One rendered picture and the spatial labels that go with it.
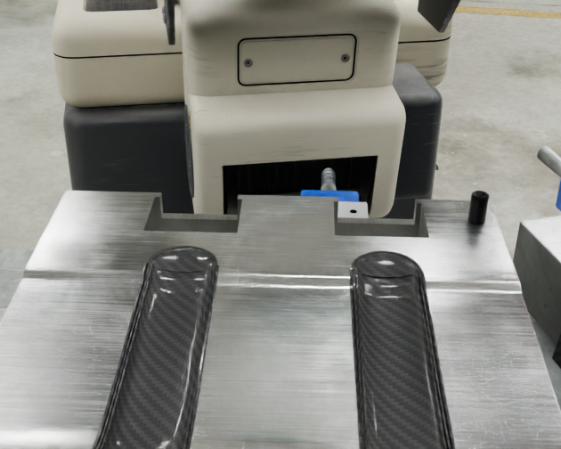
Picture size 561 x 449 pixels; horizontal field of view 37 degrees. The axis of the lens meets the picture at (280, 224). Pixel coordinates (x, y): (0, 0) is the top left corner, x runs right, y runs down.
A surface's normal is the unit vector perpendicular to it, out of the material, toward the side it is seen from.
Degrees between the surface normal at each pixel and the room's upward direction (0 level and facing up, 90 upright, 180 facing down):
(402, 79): 0
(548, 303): 90
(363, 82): 98
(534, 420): 1
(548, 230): 0
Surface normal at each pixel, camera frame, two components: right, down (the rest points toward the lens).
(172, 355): -0.07, -0.84
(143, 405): 0.16, -0.82
